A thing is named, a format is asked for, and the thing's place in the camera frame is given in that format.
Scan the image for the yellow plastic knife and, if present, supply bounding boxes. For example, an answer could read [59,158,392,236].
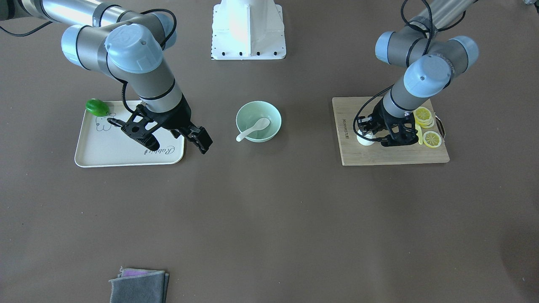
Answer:
[415,123,424,145]

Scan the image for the grey folded cloth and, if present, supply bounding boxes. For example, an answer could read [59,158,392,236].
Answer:
[109,267,169,303]

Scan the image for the single lemon slice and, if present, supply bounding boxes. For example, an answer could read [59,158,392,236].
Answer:
[423,131,443,148]

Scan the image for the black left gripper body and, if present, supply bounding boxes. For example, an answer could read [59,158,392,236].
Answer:
[370,100,404,137]

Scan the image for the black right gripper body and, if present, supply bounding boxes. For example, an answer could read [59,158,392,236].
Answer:
[146,96,192,130]

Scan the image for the cream rabbit serving tray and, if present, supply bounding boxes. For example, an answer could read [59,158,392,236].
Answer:
[75,111,185,167]

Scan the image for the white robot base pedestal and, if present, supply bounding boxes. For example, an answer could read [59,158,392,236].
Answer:
[211,0,287,60]

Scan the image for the green lime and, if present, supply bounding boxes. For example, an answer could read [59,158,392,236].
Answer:
[85,98,109,117]

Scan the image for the mint green bowl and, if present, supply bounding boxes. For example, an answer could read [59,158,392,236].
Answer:
[236,101,282,143]

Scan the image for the white ceramic soup spoon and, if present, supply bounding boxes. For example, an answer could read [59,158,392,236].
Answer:
[235,117,271,142]

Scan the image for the white steamed bun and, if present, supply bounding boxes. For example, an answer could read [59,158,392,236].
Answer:
[356,132,376,146]

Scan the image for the wooden cutting board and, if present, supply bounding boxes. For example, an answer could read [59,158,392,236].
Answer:
[332,97,450,166]

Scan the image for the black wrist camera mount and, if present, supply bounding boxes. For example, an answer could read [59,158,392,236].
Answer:
[107,105,160,151]

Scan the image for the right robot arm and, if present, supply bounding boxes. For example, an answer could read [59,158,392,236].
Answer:
[1,0,212,154]

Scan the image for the stacked lemon slices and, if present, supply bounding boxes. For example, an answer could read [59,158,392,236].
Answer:
[413,106,435,129]

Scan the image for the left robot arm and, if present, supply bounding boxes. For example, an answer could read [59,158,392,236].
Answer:
[352,0,479,146]

